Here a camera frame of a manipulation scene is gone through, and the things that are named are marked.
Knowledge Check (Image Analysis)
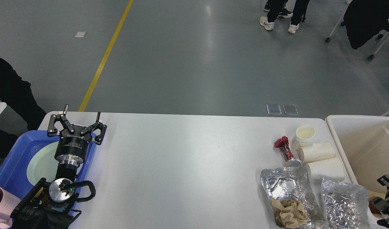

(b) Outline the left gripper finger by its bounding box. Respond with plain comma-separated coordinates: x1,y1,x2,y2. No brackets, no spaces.
80,112,107,146
47,104,75,138

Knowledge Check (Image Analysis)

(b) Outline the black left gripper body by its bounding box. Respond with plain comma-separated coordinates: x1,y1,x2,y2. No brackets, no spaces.
54,134,92,165

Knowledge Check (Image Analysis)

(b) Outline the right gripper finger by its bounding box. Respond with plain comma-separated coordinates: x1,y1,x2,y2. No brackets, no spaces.
377,174,389,191
371,197,389,215

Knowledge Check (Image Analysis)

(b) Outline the brown paper bag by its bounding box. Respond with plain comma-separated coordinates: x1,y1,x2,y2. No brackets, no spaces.
367,190,386,219

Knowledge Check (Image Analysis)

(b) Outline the green plate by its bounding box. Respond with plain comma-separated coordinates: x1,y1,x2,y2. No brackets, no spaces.
26,141,78,185

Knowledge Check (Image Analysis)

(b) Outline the pink ribbed mug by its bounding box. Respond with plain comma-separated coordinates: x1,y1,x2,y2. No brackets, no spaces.
0,187,21,229

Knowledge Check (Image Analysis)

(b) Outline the aluminium foil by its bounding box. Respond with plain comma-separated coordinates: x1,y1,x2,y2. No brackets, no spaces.
260,167,326,229

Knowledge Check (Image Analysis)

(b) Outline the brown napkin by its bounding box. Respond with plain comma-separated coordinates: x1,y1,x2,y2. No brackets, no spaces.
271,198,308,229

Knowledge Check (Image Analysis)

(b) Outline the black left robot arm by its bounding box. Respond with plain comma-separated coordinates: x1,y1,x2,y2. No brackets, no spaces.
10,105,107,229

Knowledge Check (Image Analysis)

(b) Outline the white plastic bin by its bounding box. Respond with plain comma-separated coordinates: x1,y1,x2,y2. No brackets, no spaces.
325,115,389,194

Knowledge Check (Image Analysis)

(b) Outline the white foam container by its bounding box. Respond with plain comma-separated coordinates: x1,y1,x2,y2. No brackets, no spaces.
305,157,345,182

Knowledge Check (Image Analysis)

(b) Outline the blue plastic tray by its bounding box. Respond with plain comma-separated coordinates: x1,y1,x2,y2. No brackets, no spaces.
0,131,95,200

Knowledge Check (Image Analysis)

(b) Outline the white paper cup lying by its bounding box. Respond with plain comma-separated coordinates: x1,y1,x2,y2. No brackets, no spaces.
296,142,336,163

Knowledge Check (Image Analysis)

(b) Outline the upright white paper cup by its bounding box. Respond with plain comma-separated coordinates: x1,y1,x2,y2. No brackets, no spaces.
292,125,316,148

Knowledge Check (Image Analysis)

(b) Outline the red snack wrapper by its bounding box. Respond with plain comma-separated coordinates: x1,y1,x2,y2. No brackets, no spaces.
274,136,303,168

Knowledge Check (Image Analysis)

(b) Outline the right floor plate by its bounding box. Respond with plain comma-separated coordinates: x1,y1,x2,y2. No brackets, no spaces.
282,104,298,115

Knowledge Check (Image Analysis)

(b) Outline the floor plate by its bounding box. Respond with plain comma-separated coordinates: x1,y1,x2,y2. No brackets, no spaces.
266,104,282,115
282,104,298,115

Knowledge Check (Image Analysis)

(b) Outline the left floor plate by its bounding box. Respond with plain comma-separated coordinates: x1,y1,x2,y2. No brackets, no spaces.
266,104,282,115

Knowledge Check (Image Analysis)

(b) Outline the chair with black jacket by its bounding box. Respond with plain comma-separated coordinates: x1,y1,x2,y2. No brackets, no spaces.
325,0,389,50

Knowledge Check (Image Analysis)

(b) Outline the person in black trousers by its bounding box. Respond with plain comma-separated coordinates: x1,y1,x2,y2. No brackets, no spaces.
259,0,310,34

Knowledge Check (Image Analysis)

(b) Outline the person with dark sneakers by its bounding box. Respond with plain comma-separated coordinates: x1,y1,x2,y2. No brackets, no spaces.
263,0,293,18

